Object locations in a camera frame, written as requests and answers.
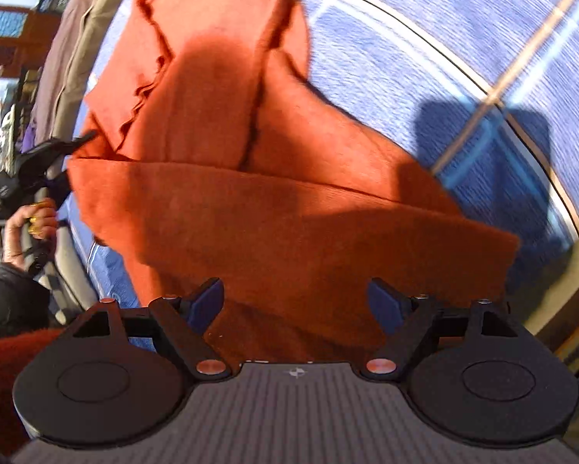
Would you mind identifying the blue plaid bedsheet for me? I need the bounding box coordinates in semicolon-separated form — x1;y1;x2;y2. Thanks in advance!
57;0;579;349

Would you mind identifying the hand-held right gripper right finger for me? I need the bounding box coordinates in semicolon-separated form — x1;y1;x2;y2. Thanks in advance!
359;278;518;382

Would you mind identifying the person's left hand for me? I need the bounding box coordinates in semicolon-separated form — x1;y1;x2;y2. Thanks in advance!
3;197;60;272

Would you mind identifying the orange knit sweater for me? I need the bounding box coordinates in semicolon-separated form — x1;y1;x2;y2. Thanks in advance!
66;0;520;364

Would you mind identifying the beige rolled cloth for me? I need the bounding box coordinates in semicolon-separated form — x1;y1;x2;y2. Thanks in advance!
52;220;99;311

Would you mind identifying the checked cloth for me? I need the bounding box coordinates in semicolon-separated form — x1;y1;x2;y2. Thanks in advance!
35;258;80;326

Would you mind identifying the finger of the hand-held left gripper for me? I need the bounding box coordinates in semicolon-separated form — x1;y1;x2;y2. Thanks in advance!
50;167;73;205
63;129;99;156

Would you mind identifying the wooden cabinet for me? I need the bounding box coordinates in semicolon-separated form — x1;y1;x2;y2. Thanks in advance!
0;4;64;79

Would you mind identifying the tan upholstered sofa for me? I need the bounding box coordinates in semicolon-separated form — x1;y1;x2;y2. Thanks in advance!
50;0;142;131

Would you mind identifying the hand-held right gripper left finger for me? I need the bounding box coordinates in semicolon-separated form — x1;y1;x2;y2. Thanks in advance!
72;278;233;382

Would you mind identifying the mauve blanket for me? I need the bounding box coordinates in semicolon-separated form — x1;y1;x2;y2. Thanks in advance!
28;0;113;131

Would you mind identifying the red fuzzy garment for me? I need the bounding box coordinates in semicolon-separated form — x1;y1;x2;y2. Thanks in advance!
0;328;80;456

